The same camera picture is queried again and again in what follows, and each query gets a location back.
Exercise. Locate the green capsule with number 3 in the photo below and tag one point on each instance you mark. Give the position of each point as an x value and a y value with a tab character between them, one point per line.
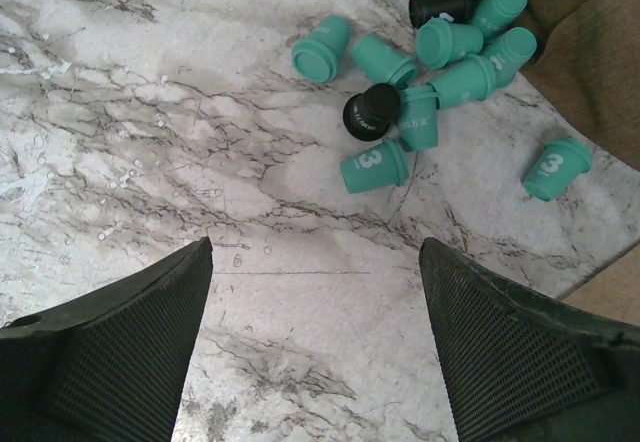
561	162

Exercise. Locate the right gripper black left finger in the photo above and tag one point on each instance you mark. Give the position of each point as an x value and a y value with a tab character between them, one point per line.
109	365

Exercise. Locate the green capsule with chinese text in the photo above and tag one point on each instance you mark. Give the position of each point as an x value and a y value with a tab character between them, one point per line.
417	120

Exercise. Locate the green capsule far left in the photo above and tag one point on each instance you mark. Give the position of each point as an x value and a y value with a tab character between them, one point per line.
382	63

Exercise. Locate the green capsule top edge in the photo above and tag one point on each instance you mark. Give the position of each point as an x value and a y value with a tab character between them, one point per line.
439	42

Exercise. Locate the brown cloth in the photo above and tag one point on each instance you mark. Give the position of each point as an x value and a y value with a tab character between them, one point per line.
588	68

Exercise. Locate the green capsule lying upper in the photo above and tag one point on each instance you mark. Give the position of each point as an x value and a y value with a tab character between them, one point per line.
472	79

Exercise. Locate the green capsule front left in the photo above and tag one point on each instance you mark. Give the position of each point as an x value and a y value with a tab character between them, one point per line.
317	56

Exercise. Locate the black coffee capsule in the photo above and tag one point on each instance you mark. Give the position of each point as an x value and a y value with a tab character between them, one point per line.
368	116

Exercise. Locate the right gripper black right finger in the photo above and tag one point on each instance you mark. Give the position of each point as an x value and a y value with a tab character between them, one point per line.
521	366

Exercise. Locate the green capsule number 3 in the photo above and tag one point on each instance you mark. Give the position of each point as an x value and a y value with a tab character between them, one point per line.
383	165

